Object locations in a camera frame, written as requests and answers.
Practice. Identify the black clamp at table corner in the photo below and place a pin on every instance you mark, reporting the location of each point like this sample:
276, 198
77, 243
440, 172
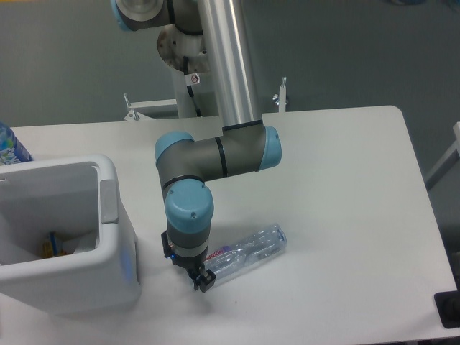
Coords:
447, 304

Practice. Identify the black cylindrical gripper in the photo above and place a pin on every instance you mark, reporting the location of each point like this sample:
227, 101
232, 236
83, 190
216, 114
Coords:
192, 260

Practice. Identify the clear crushed plastic bottle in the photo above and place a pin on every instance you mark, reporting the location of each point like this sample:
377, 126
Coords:
233, 260

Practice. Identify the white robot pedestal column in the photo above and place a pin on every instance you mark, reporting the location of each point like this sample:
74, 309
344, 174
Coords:
186, 57

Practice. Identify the white table leg right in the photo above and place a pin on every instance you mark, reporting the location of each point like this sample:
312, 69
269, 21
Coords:
447, 160

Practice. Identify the white metal base frame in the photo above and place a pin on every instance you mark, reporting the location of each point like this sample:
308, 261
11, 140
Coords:
169, 109

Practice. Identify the yellow blue trash in bin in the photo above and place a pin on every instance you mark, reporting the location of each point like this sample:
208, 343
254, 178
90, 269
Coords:
53, 246

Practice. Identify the blue labelled bottle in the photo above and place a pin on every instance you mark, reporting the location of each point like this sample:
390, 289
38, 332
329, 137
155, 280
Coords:
12, 150

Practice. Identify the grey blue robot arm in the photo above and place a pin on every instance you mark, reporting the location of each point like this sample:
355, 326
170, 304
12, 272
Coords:
184, 164

